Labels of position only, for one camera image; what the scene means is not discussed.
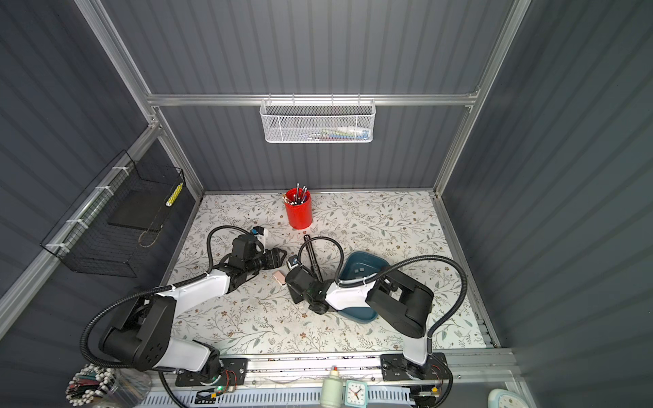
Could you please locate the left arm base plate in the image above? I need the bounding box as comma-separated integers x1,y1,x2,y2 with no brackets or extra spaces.
174,358,249,388

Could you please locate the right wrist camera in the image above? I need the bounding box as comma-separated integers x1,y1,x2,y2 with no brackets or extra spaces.
287,255,302,271

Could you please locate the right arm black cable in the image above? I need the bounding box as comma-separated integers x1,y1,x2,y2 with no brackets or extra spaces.
297,235,469,338

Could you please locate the teal plastic tray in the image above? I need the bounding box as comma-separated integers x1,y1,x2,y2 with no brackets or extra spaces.
336,250,391,325

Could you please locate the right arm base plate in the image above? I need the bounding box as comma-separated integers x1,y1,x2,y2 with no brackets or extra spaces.
379,353,452,382

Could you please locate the black stapler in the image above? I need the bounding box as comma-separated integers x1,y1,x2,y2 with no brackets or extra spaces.
304,235,324,282

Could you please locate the pale round object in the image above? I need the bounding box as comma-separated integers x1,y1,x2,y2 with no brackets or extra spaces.
487,389,530,408

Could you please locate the black wire basket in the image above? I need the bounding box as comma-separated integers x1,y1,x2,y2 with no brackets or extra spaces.
41,153,185,278

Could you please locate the black notebook in basket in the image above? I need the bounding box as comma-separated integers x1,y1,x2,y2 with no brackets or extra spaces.
108,190,172,232

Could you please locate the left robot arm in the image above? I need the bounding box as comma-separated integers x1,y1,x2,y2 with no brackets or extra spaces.
99,233,287,377

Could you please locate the white wire mesh basket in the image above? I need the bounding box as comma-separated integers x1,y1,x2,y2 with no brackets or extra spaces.
259,100,377,144

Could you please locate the small teal clock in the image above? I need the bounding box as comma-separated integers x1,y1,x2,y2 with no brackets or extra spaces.
344,380,368,408

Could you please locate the red pencil cup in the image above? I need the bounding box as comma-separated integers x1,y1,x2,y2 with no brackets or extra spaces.
282,186,313,230

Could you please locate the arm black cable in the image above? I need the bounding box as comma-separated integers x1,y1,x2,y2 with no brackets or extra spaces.
79,224,266,369
297,235,469,338

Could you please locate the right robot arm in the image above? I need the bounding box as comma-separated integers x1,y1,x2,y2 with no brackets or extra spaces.
286,266,434,366

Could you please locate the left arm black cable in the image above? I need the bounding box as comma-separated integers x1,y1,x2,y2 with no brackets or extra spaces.
79,224,266,369

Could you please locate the jar of pencils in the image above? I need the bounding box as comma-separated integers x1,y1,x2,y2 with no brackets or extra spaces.
66,364,152,407

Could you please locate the pink eraser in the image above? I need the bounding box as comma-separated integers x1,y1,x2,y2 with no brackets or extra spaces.
273,270,287,286

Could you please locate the yellow marker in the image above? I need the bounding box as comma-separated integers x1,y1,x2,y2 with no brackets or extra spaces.
165,182,185,207

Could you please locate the white glue bottle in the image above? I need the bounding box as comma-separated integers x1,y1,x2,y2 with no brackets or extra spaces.
320,367,344,408

